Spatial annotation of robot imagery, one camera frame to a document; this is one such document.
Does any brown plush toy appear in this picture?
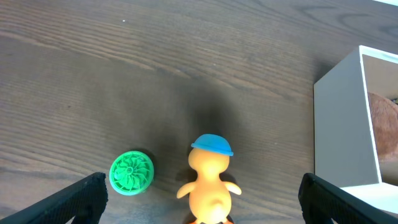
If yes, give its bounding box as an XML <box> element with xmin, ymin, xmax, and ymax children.
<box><xmin>368</xmin><ymin>93</ymin><xmax>397</xmax><ymax>161</ymax></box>

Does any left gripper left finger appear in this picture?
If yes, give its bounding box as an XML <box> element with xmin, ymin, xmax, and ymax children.
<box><xmin>1</xmin><ymin>172</ymin><xmax>108</xmax><ymax>224</ymax></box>

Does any green round spinner toy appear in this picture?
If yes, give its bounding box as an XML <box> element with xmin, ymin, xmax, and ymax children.
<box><xmin>109</xmin><ymin>151</ymin><xmax>155</xmax><ymax>196</ymax></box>

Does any white cardboard box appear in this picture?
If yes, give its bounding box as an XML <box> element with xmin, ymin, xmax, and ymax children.
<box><xmin>313</xmin><ymin>45</ymin><xmax>397</xmax><ymax>213</ymax></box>

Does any orange duck toy blue hat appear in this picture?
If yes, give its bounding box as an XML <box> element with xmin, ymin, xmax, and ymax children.
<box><xmin>177</xmin><ymin>134</ymin><xmax>242</xmax><ymax>224</ymax></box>

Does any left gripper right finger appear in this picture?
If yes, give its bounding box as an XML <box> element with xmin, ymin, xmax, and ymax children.
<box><xmin>298</xmin><ymin>173</ymin><xmax>397</xmax><ymax>224</ymax></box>

